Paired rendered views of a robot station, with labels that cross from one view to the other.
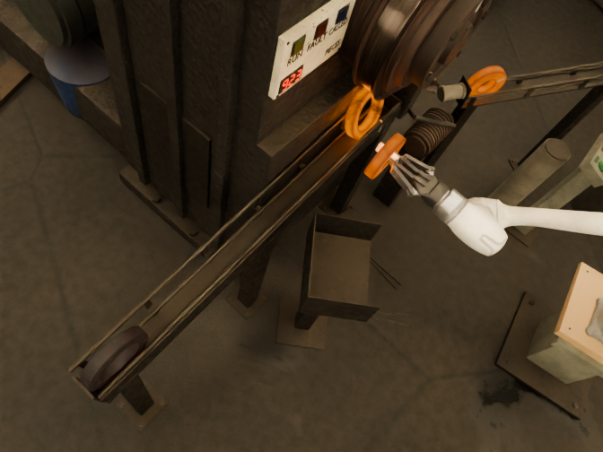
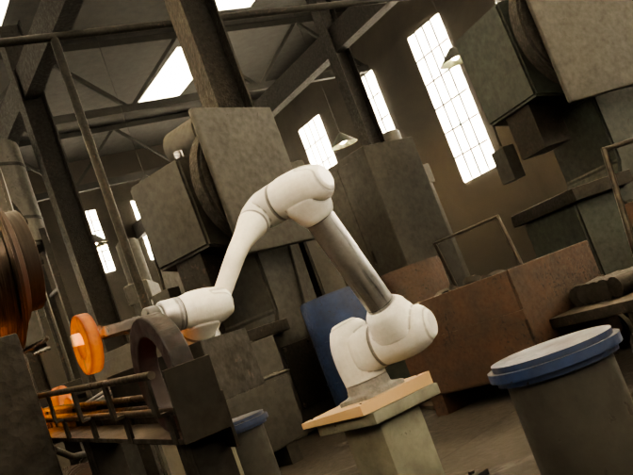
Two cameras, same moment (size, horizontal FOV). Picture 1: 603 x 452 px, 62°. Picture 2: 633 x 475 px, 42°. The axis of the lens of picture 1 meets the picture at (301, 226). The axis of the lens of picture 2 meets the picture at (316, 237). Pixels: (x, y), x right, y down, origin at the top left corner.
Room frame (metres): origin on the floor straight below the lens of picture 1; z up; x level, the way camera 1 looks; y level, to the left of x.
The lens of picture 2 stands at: (-0.80, 1.15, 0.64)
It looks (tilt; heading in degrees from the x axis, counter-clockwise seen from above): 6 degrees up; 307
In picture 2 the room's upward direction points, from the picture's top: 20 degrees counter-clockwise
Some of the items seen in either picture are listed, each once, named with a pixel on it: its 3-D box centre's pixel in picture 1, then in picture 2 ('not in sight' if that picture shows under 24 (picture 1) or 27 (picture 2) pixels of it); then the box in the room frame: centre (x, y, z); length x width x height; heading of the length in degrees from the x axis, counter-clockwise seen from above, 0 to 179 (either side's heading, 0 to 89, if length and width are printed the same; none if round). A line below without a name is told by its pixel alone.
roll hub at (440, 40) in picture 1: (450, 39); (20, 261); (1.16, -0.18, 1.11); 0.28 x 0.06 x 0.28; 159
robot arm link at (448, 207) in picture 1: (449, 204); (169, 316); (0.87, -0.37, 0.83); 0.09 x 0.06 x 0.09; 159
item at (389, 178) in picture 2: not in sight; (398, 262); (3.11, -5.15, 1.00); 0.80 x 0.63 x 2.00; 164
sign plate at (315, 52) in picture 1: (313, 44); not in sight; (0.92, 0.13, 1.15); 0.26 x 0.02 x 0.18; 159
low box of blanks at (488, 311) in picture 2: not in sight; (504, 328); (1.30, -3.01, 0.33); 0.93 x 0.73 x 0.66; 166
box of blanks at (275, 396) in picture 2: not in sight; (189, 430); (3.02, -2.17, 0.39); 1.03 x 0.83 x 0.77; 84
